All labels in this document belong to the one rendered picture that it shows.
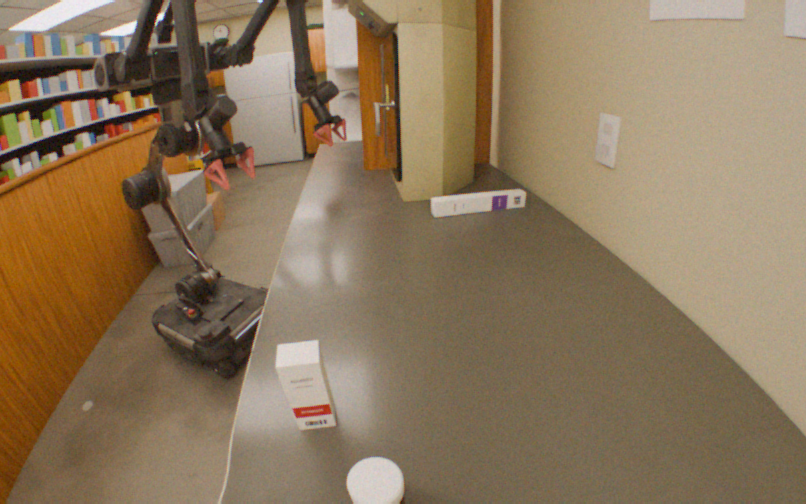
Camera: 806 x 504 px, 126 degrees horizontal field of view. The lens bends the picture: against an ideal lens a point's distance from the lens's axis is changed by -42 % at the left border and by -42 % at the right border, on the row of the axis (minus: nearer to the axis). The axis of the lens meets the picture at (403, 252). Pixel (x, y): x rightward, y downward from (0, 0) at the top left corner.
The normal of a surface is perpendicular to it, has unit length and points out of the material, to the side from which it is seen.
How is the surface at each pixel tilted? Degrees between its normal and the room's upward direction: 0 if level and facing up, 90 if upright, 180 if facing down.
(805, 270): 90
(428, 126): 90
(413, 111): 90
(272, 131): 90
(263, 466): 1
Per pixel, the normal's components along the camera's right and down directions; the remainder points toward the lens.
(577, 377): -0.03, -0.88
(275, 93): 0.15, 0.47
